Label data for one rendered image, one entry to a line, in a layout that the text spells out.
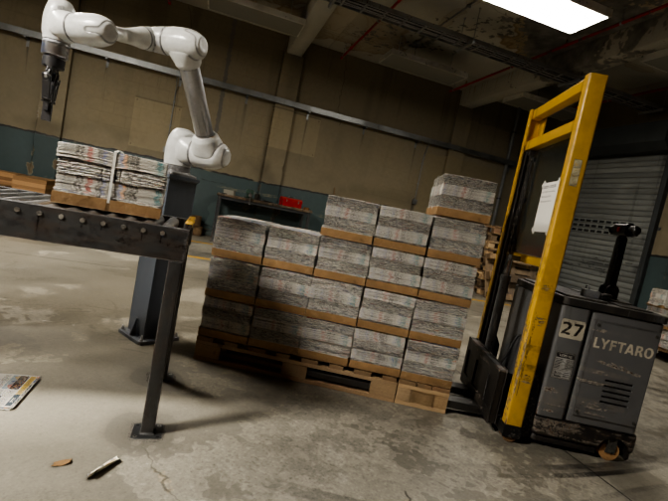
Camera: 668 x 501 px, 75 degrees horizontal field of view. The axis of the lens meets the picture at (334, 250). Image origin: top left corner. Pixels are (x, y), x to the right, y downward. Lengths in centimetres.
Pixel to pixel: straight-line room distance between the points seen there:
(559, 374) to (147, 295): 229
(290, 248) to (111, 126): 715
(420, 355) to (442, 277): 44
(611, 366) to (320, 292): 152
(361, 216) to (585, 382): 142
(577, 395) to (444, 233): 105
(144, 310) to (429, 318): 165
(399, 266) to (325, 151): 712
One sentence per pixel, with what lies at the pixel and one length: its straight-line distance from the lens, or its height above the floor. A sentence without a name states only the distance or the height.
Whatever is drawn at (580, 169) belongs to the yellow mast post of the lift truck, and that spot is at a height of 140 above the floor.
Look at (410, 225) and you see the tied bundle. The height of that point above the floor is 98.
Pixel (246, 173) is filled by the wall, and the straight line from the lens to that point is 905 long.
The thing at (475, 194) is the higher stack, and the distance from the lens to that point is 244.
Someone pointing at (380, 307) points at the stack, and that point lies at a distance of 242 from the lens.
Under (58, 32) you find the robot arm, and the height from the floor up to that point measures 142.
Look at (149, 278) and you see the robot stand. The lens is 277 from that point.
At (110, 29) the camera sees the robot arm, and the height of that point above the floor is 146.
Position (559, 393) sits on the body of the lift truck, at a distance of 258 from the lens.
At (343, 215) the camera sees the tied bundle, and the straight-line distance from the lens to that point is 237.
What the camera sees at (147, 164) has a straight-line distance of 185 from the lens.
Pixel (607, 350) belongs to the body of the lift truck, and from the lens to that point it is 261.
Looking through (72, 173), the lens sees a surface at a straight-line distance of 188.
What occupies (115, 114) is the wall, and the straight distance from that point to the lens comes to 926.
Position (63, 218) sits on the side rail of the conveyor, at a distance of 174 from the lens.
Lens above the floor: 97
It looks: 5 degrees down
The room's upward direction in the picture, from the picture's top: 11 degrees clockwise
